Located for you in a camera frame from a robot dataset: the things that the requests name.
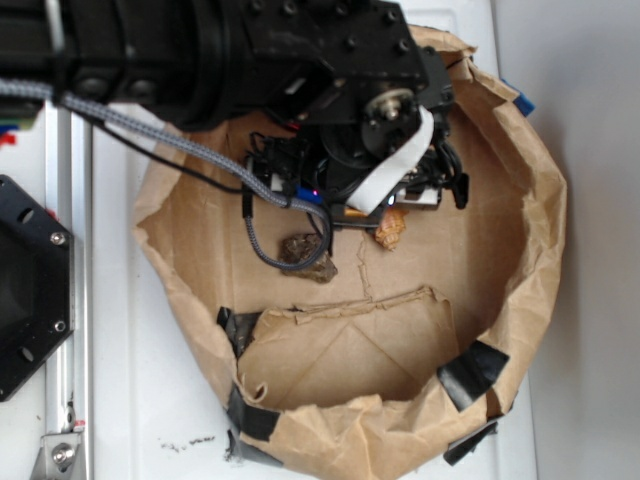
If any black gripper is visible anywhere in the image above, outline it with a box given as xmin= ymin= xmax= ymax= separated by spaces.
xmin=246 ymin=47 xmax=469 ymax=230

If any orange spiral sea shell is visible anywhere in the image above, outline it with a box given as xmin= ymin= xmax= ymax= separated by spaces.
xmin=374 ymin=207 xmax=409 ymax=251

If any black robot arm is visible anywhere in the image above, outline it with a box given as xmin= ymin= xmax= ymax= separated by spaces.
xmin=1 ymin=1 xmax=469 ymax=228

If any brown rough rock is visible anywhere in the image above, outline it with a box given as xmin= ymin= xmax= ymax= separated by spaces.
xmin=278 ymin=233 xmax=338 ymax=284

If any brown paper bag tray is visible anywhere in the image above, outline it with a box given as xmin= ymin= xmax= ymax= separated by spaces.
xmin=134 ymin=27 xmax=567 ymax=479

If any white plastic tray board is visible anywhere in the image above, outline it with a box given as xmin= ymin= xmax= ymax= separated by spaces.
xmin=90 ymin=1 xmax=538 ymax=479

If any white flat ribbon cable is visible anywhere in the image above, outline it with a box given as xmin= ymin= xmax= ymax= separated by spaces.
xmin=345 ymin=105 xmax=435 ymax=217

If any aluminium extrusion rail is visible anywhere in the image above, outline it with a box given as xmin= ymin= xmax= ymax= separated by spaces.
xmin=32 ymin=104 xmax=93 ymax=479

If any grey braided cable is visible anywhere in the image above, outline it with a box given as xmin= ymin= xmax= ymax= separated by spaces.
xmin=0 ymin=77 xmax=334 ymax=267

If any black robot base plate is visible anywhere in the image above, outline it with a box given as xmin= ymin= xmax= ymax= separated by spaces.
xmin=1 ymin=175 xmax=73 ymax=402

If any metal corner bracket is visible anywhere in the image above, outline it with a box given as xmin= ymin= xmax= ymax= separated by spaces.
xmin=30 ymin=432 xmax=87 ymax=480

